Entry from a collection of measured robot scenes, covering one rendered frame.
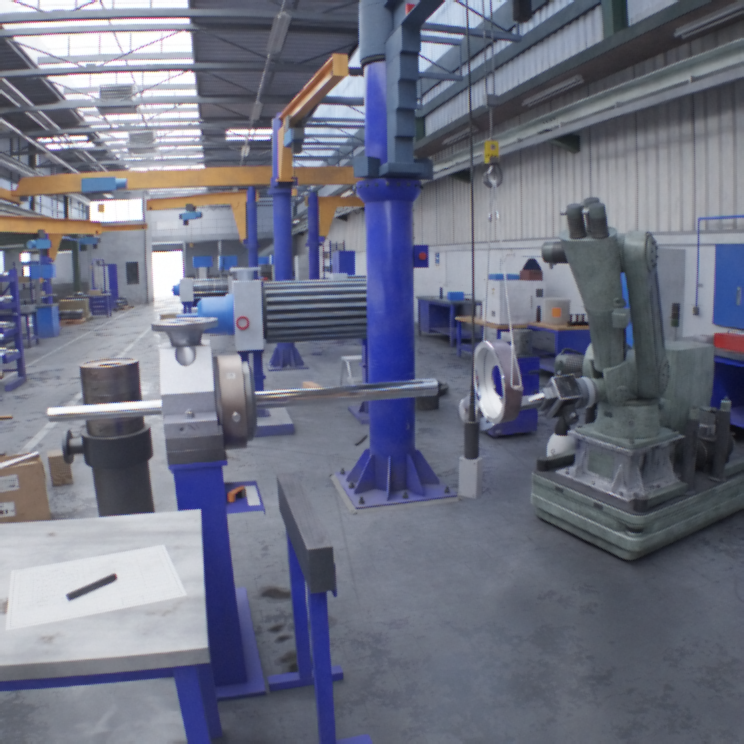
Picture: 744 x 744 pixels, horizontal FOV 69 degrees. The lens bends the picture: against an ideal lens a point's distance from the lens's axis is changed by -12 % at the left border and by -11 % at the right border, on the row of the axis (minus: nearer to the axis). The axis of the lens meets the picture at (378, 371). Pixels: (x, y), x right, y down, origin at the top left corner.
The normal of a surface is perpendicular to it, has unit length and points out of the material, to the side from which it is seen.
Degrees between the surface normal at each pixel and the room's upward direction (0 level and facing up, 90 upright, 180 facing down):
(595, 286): 112
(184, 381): 45
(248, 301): 90
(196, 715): 90
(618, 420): 90
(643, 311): 121
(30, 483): 90
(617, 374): 104
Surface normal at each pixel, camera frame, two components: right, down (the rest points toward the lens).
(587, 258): -0.48, 0.52
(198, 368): 0.19, -0.58
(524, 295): 0.26, 0.17
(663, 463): 0.46, 0.15
